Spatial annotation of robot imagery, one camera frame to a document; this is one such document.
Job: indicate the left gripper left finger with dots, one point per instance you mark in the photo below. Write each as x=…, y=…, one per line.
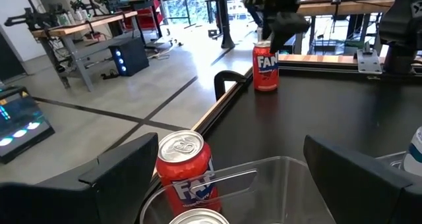
x=66, y=197

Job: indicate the black pedestal pole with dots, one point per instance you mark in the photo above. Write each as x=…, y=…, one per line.
x=225, y=19

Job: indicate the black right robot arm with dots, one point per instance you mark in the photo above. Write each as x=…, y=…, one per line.
x=402, y=19

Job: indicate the red tool cart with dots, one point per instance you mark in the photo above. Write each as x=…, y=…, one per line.
x=145, y=10

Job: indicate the black floor power strip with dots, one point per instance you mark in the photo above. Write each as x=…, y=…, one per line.
x=110, y=75

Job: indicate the black robot arm on workbench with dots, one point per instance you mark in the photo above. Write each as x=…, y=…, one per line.
x=33, y=19

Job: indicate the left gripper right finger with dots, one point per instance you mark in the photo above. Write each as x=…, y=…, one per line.
x=362, y=191

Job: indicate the black computer tower blue lights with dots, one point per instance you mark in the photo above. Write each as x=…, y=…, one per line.
x=130, y=56

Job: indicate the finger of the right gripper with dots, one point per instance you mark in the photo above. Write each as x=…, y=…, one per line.
x=288, y=29

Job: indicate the white Celsius can black lid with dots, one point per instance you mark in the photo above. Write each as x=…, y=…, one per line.
x=415, y=155

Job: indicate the wooden workbench with grey legs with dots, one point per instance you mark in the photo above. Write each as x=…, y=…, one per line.
x=82, y=23

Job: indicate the long wooden table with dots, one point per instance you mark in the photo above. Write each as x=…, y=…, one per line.
x=346, y=6

